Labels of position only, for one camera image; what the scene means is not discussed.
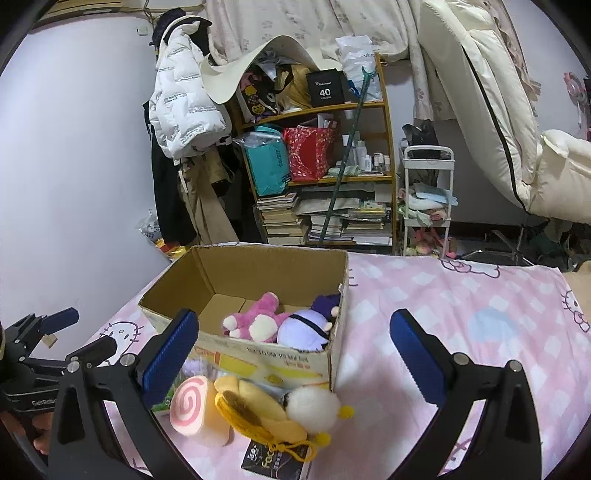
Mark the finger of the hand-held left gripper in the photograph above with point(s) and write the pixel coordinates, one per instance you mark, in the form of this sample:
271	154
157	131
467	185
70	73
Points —
94	350
60	318

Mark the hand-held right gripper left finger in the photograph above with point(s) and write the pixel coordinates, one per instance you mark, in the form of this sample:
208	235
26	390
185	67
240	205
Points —
171	355

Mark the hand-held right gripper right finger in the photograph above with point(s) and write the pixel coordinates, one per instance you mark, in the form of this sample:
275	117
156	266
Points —
415	355

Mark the shiny plastic packet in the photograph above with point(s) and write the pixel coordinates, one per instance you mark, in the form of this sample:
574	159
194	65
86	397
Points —
196	369

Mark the pink swirl roll plush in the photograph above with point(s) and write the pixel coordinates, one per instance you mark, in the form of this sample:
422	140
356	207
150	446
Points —
191	404

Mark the cardboard box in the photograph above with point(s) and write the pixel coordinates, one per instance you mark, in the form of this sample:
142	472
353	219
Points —
207	272

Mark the yellow plush toy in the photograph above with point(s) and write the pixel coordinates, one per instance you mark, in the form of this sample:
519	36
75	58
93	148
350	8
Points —
263	406

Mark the white pompom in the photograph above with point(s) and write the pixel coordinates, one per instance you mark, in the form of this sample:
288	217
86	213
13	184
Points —
311	406

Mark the black tissue packet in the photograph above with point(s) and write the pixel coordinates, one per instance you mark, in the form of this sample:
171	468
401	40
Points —
272	461

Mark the person's left hand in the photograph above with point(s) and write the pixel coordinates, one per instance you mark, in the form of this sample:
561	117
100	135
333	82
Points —
41	429

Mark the pink printed bedsheet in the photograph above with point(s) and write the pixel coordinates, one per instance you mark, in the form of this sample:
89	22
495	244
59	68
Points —
438	323

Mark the pink plush bear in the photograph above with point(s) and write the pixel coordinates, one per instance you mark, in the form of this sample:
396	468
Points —
256	318

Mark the gold foil wrapper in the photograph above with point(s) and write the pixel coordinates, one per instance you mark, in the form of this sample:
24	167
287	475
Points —
173	249

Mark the pink toys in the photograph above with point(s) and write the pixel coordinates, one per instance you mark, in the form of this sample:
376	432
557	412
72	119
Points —
429	242

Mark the purple plush toy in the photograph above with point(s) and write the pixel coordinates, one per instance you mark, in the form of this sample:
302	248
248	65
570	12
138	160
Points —
300	330

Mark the clear plastic bag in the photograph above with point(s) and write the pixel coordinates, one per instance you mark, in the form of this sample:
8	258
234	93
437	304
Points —
150	228

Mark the beige trousers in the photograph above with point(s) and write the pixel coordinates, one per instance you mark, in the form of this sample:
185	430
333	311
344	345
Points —
203	207

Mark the dark hanging clothes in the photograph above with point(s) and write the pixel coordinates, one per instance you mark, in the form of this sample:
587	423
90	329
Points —
166	198

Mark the pile of folded cloths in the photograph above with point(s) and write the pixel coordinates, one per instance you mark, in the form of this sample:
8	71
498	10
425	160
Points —
429	196

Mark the stack of books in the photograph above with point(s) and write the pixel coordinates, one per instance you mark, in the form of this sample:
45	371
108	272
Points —
295	221

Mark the cluster of cosmetic bottles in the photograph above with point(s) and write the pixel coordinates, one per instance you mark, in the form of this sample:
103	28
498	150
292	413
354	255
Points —
369	159

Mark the white trolley cart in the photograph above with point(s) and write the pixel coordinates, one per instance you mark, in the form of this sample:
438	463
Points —
427	152

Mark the teal bag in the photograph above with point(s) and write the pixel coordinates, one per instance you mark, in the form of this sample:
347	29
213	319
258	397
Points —
265	166

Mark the red bag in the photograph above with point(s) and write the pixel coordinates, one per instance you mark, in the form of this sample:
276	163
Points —
307	154

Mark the green pole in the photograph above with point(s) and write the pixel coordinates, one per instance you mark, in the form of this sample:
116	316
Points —
351	134

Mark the white puffer jacket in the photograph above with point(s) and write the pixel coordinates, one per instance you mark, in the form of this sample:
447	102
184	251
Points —
184	101

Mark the wooden shelf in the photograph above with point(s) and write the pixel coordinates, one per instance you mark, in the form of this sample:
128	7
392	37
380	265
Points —
323	107

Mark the cream padded chair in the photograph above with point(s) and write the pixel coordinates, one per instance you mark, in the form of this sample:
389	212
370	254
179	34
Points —
485	92

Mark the black patterned bag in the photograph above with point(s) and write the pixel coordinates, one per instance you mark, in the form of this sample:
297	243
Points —
256	94

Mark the black box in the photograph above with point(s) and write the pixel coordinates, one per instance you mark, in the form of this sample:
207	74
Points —
325	87

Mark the cream wide-brim hat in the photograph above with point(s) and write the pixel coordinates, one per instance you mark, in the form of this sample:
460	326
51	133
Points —
231	78

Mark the blonde wig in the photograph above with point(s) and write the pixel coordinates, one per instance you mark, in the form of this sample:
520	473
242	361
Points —
295	85

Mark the white plastic bag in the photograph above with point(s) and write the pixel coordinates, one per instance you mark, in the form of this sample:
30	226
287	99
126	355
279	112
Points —
358	55

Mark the pink fan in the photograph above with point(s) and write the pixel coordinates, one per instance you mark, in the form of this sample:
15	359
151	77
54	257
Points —
575	87

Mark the black cap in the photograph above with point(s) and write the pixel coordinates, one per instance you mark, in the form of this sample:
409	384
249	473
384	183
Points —
171	21

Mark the floral curtain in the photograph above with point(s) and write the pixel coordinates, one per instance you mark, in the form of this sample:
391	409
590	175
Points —
277	23

